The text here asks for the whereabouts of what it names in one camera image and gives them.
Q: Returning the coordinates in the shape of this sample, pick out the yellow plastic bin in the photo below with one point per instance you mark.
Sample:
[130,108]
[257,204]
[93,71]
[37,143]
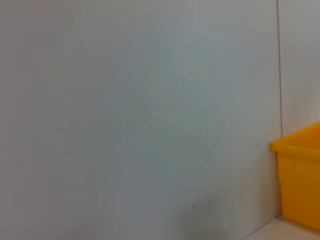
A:
[300,175]

